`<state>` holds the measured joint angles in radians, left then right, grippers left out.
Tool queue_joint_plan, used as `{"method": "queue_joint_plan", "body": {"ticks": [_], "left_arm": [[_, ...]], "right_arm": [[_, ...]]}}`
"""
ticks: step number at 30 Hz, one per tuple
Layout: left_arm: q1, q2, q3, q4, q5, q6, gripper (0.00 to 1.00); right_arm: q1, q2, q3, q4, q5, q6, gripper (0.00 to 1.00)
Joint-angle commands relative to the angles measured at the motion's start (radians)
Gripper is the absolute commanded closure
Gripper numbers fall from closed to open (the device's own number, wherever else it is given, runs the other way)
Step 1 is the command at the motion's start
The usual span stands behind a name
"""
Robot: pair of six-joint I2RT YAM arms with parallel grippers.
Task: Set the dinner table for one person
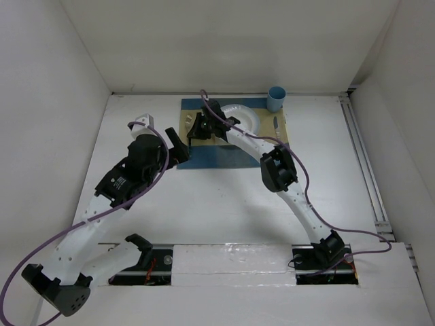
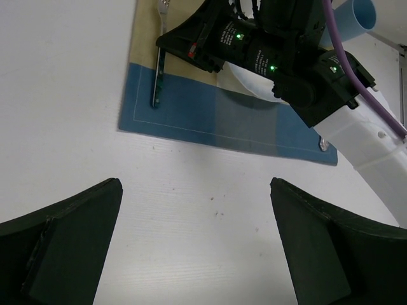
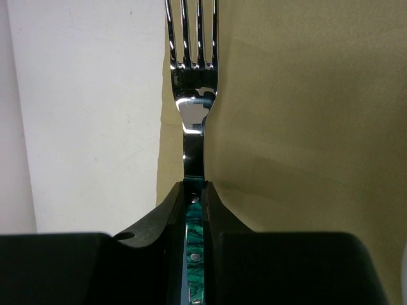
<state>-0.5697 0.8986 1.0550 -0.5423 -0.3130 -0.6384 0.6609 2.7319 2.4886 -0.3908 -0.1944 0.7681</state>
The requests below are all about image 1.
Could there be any blue beige cloth placemat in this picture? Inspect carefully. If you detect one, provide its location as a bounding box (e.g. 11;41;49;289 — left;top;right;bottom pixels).
178;98;289;170

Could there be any silver fork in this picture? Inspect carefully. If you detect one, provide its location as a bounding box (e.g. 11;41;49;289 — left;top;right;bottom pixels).
184;115;194;160

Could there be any white blue-rimmed plate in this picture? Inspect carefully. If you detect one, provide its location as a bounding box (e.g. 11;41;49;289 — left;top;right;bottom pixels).
222;104;260;135

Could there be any silver knife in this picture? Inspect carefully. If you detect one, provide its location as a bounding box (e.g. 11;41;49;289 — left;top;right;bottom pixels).
273;116;282;140

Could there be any blue cup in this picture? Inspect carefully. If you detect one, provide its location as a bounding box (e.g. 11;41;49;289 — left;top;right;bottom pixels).
266;86;286;113

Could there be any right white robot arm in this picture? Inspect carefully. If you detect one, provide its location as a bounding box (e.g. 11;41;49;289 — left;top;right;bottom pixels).
188;98;345;269

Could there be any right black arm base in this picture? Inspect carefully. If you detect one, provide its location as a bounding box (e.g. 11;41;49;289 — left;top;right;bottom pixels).
288;246;359;285

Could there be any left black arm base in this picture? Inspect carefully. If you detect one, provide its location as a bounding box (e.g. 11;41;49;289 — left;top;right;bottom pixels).
108;246;173;287

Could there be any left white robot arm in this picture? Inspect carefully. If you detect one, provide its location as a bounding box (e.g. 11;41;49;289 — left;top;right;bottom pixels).
22;128;189;316

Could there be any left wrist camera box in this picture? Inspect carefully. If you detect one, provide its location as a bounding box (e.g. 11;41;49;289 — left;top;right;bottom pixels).
128;113;154;139

